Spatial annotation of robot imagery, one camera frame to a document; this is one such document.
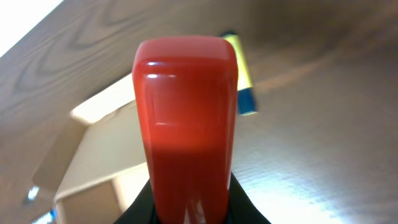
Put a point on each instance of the red handled pliers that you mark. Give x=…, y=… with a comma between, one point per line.
x=186, y=97

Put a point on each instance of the yellow highlighter pen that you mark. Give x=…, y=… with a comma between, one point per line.
x=246, y=99

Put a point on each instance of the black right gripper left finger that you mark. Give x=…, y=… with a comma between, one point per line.
x=142, y=210

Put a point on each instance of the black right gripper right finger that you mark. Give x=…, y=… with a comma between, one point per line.
x=240, y=208

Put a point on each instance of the blue plastic tool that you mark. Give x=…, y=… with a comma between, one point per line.
x=47, y=218

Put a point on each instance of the open cardboard box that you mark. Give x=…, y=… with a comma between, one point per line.
x=96, y=166

